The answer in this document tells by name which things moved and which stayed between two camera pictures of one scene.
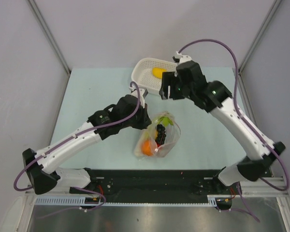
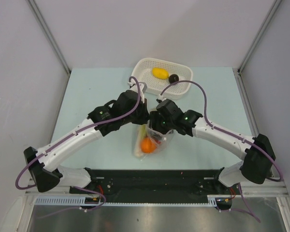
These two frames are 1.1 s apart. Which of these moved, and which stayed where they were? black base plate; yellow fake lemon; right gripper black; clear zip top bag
Moved: clear zip top bag; right gripper black
Stayed: black base plate; yellow fake lemon
